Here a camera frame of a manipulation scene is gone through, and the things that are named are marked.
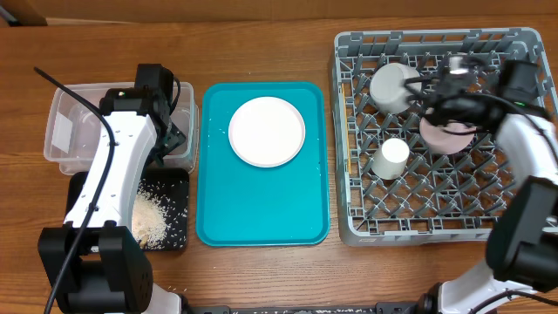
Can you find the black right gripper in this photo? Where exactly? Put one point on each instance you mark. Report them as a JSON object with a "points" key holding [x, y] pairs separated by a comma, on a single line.
{"points": [[449, 84]]}

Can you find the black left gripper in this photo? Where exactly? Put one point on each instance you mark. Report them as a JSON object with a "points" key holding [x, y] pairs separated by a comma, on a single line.
{"points": [[175, 137]]}

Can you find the small pink plate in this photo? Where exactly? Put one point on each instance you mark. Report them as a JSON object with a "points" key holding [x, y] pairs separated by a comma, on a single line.
{"points": [[449, 139]]}

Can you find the grey bowl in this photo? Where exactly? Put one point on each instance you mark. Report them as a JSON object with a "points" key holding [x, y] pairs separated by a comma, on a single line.
{"points": [[387, 87]]}

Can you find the rice food waste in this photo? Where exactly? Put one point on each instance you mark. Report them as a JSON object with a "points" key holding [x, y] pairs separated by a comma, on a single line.
{"points": [[160, 213]]}

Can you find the pale green cup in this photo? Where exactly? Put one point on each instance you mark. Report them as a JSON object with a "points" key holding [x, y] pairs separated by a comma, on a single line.
{"points": [[390, 159]]}

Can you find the large pink plate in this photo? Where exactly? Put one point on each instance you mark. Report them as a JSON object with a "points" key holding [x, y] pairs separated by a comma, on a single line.
{"points": [[266, 132]]}

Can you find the wooden chopstick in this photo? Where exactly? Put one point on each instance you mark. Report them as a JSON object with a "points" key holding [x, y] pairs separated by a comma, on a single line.
{"points": [[348, 161], [343, 110]]}

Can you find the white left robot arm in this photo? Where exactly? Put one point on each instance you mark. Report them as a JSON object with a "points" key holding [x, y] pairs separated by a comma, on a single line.
{"points": [[93, 262]]}

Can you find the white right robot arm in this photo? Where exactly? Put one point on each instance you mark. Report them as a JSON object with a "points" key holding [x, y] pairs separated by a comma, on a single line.
{"points": [[521, 257]]}

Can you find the grey dishwasher rack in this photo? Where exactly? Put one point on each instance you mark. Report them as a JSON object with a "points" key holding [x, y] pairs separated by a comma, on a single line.
{"points": [[438, 198]]}

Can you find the black tray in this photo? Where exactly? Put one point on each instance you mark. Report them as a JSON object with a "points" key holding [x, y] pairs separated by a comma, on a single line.
{"points": [[106, 215]]}

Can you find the teal serving tray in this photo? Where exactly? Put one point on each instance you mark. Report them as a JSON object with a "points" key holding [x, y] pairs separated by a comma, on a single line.
{"points": [[242, 205]]}

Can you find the clear plastic bin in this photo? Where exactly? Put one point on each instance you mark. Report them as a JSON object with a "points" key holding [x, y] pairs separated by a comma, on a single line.
{"points": [[72, 133]]}

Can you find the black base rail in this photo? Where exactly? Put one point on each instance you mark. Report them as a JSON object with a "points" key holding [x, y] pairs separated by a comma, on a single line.
{"points": [[305, 310]]}

